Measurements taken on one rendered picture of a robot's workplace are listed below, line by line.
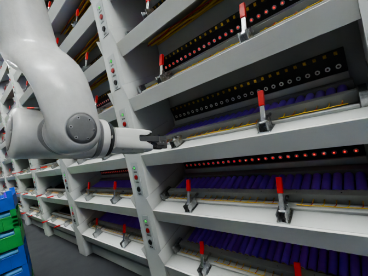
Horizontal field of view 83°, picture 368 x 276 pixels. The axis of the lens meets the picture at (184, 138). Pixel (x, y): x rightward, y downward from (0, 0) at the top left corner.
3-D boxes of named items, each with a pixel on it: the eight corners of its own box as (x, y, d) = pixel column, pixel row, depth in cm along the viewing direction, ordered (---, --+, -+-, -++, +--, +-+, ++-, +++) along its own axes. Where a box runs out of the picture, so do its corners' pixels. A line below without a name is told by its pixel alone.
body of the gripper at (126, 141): (89, 158, 48) (131, 158, 56) (112, 154, 41) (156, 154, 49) (90, 126, 49) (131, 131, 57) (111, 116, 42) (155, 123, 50)
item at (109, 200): (141, 218, 79) (124, 187, 75) (78, 207, 119) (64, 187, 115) (173, 185, 93) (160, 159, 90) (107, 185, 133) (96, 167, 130)
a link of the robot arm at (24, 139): (102, 114, 40) (82, 121, 47) (15, 100, 31) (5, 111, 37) (101, 157, 39) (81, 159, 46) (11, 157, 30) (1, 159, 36)
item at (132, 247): (152, 268, 79) (136, 240, 75) (85, 240, 119) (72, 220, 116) (182, 228, 93) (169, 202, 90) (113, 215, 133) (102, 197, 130)
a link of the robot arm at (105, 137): (80, 160, 46) (94, 160, 48) (99, 156, 40) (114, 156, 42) (81, 122, 47) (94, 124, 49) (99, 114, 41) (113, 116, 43)
